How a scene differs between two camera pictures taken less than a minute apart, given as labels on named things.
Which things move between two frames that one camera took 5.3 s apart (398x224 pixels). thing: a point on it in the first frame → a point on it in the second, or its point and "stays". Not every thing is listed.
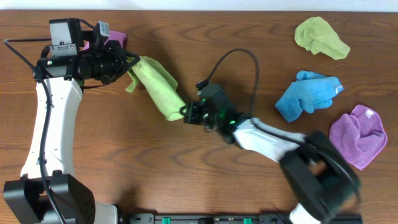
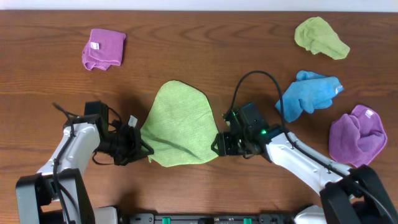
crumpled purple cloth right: [359, 135] stays
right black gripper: [192, 107] → [224, 147]
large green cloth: [161, 84] → [180, 127]
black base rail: [263, 218] stays
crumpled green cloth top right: [316, 35] stays
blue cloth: [310, 91] stays
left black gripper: [117, 55] → [137, 150]
